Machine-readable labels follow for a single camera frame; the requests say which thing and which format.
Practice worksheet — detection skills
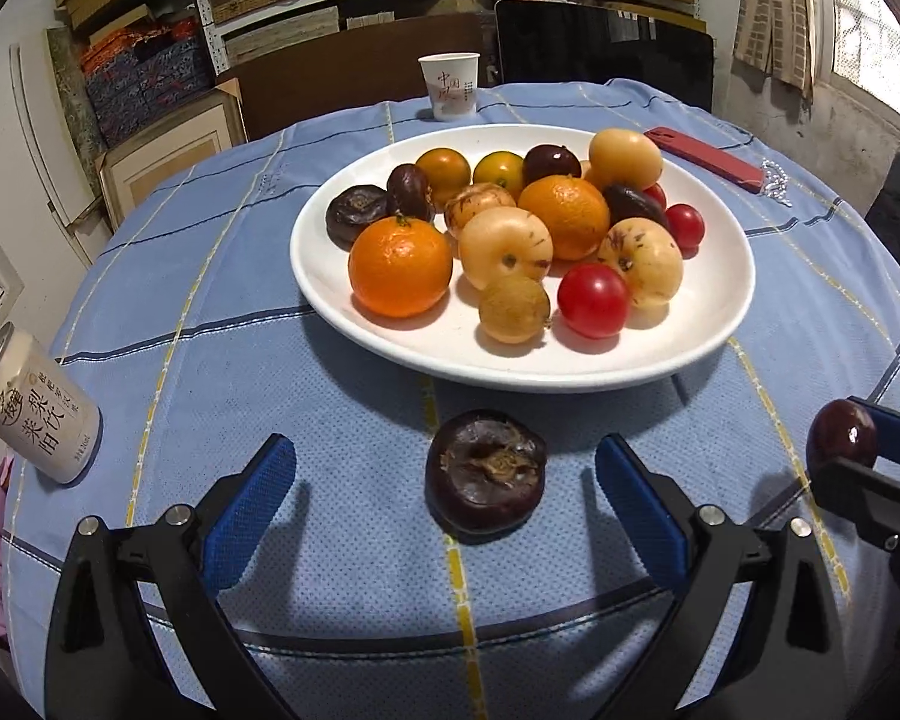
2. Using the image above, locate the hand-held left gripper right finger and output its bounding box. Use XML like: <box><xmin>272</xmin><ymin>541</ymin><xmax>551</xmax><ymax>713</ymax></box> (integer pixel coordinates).
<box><xmin>595</xmin><ymin>433</ymin><xmax>848</xmax><ymax>720</ymax></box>

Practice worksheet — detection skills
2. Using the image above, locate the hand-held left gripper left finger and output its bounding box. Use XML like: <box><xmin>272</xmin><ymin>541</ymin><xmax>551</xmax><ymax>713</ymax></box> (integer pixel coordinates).
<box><xmin>43</xmin><ymin>433</ymin><xmax>299</xmax><ymax>720</ymax></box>

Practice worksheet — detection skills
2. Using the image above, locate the dark red plum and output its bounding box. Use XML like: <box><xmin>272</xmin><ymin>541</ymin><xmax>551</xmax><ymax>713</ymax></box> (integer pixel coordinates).
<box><xmin>523</xmin><ymin>144</ymin><xmax>583</xmax><ymax>187</ymax></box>
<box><xmin>806</xmin><ymin>399</ymin><xmax>878</xmax><ymax>470</ymax></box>

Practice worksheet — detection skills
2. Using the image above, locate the white round plate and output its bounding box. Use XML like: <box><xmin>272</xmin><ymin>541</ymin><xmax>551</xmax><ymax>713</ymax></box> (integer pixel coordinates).
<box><xmin>290</xmin><ymin>124</ymin><xmax>756</xmax><ymax>391</ymax></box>

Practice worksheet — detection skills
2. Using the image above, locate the tan longan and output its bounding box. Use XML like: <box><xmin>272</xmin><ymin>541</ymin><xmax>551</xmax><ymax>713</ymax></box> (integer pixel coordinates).
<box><xmin>478</xmin><ymin>276</ymin><xmax>552</xmax><ymax>344</ymax></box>

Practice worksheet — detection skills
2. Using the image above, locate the orange tangerine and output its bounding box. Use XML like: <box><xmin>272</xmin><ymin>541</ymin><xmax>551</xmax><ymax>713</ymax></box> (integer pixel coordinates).
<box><xmin>347</xmin><ymin>216</ymin><xmax>454</xmax><ymax>318</ymax></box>
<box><xmin>517</xmin><ymin>175</ymin><xmax>611</xmax><ymax>262</ymax></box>

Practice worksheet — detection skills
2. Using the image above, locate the dark brown plum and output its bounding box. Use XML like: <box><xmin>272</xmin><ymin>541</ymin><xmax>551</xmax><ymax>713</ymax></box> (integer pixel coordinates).
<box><xmin>601</xmin><ymin>184</ymin><xmax>672</xmax><ymax>232</ymax></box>

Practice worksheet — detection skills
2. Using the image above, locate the speckled tan apple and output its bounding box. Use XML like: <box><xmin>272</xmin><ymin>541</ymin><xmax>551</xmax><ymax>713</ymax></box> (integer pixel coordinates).
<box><xmin>443</xmin><ymin>182</ymin><xmax>518</xmax><ymax>236</ymax></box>

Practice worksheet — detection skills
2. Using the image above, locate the pale yellow apple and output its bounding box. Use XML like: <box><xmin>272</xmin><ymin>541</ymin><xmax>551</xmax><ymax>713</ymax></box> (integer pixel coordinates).
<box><xmin>588</xmin><ymin>129</ymin><xmax>663</xmax><ymax>193</ymax></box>

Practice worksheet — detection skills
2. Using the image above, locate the small yellow tangerine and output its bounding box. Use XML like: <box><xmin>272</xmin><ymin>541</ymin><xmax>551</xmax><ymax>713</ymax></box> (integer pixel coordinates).
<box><xmin>415</xmin><ymin>148</ymin><xmax>472</xmax><ymax>212</ymax></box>
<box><xmin>472</xmin><ymin>151</ymin><xmax>527</xmax><ymax>192</ymax></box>

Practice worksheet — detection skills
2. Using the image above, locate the white beverage can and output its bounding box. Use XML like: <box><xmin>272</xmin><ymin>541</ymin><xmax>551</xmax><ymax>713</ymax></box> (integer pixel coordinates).
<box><xmin>0</xmin><ymin>321</ymin><xmax>102</xmax><ymax>485</ymax></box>

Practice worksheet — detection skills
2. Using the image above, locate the red phone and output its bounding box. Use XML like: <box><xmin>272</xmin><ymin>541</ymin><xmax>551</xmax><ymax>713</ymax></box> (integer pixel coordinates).
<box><xmin>643</xmin><ymin>127</ymin><xmax>766</xmax><ymax>194</ymax></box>

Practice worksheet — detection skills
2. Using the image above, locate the beige framed board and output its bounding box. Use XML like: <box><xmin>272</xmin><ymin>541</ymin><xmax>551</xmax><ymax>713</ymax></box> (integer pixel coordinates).
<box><xmin>94</xmin><ymin>79</ymin><xmax>248</xmax><ymax>230</ymax></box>

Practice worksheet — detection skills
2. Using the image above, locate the bright barred window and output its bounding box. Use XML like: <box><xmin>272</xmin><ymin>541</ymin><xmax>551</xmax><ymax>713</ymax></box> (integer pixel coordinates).
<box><xmin>814</xmin><ymin>0</ymin><xmax>900</xmax><ymax>132</ymax></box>

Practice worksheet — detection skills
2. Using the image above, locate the white leaning board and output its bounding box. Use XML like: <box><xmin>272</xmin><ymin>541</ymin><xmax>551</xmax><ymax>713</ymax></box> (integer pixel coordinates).
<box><xmin>9</xmin><ymin>41</ymin><xmax>95</xmax><ymax>263</ymax></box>

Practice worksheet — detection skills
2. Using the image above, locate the brick patterned curtain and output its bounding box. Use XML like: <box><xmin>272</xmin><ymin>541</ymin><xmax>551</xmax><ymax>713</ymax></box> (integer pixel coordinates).
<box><xmin>733</xmin><ymin>0</ymin><xmax>826</xmax><ymax>102</ymax></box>

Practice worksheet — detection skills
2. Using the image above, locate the stack of blue patterned boxes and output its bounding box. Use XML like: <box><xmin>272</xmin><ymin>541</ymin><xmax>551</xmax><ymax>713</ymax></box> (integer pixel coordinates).
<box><xmin>79</xmin><ymin>19</ymin><xmax>222</xmax><ymax>151</ymax></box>

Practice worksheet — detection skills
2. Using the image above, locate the brown board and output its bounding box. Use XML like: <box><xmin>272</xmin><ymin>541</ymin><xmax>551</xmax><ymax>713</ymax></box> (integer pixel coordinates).
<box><xmin>216</xmin><ymin>13</ymin><xmax>500</xmax><ymax>143</ymax></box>

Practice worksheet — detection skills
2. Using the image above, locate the grey marbled board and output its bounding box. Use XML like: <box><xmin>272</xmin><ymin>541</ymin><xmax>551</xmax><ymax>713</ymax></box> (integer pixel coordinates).
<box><xmin>45</xmin><ymin>26</ymin><xmax>110</xmax><ymax>158</ymax></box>

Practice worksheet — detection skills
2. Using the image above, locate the white paper cup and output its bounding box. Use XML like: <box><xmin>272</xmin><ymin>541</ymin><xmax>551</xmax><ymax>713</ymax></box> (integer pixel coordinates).
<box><xmin>418</xmin><ymin>52</ymin><xmax>481</xmax><ymax>122</ymax></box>

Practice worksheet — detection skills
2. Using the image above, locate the black flat monitor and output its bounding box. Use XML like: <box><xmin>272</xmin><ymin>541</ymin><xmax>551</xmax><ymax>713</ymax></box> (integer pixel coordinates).
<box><xmin>493</xmin><ymin>0</ymin><xmax>715</xmax><ymax>113</ymax></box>

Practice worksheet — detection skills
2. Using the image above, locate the white metal shelf rack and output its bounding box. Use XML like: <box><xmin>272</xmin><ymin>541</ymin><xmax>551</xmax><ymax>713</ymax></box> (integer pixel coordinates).
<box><xmin>184</xmin><ymin>0</ymin><xmax>702</xmax><ymax>65</ymax></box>

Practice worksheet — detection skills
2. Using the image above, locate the white bead bracelet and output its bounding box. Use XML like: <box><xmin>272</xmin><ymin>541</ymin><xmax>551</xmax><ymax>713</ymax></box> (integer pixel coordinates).
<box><xmin>757</xmin><ymin>161</ymin><xmax>794</xmax><ymax>209</ymax></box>

